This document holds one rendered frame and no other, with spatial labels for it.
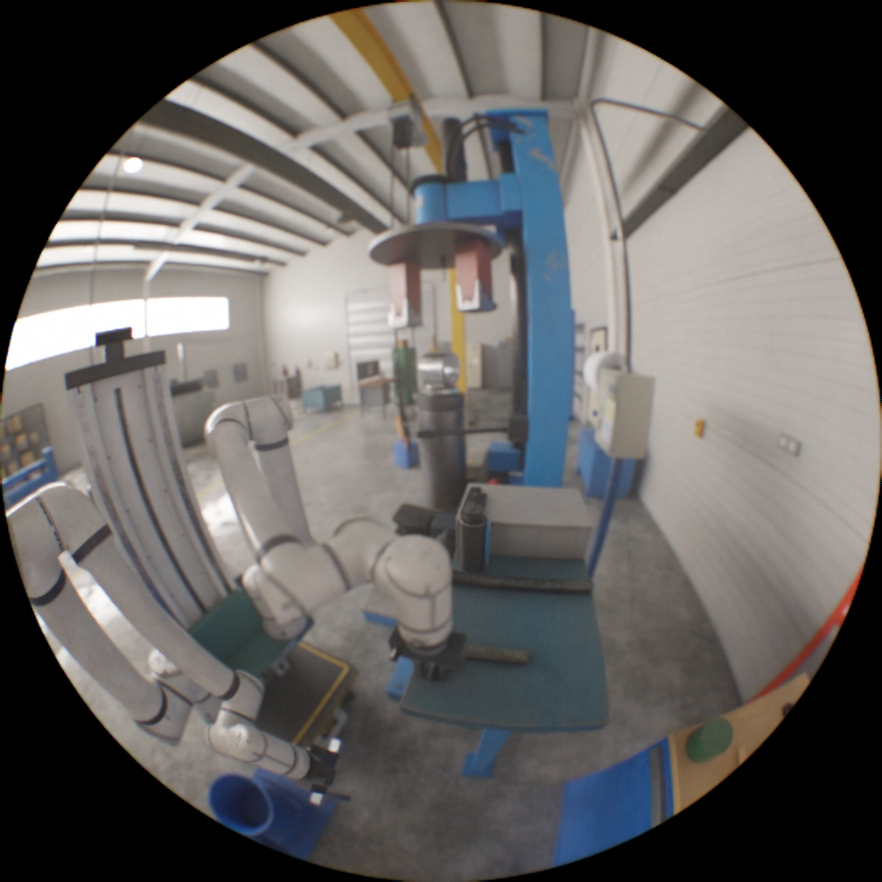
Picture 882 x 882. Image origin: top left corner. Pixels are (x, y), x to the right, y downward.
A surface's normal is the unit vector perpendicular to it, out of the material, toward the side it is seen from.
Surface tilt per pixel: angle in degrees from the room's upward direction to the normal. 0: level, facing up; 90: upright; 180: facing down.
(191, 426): 90
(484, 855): 0
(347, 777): 0
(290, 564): 16
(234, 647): 90
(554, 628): 0
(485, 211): 90
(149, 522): 90
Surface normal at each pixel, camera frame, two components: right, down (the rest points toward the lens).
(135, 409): 0.95, 0.07
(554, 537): -0.25, 0.31
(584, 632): -0.04, -0.95
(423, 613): 0.10, 0.31
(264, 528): 0.10, -0.83
